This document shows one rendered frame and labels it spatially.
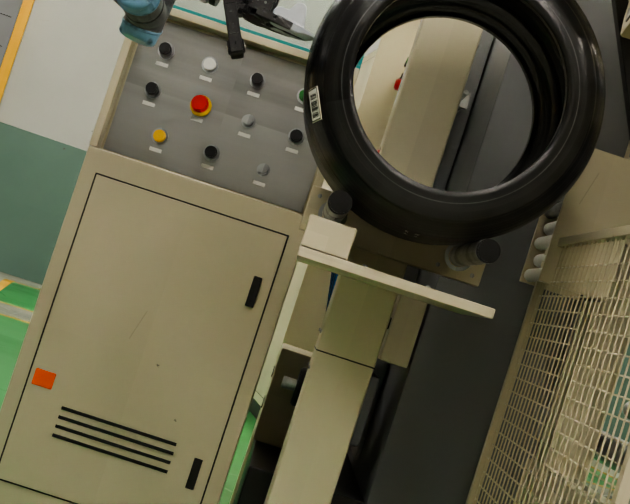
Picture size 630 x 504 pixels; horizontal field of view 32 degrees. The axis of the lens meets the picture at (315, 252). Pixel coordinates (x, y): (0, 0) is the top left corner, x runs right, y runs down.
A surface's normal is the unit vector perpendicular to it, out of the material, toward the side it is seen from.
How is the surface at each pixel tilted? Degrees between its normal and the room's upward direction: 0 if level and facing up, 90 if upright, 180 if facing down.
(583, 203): 90
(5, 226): 90
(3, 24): 90
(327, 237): 90
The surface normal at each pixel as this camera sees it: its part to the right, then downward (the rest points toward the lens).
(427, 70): 0.02, -0.04
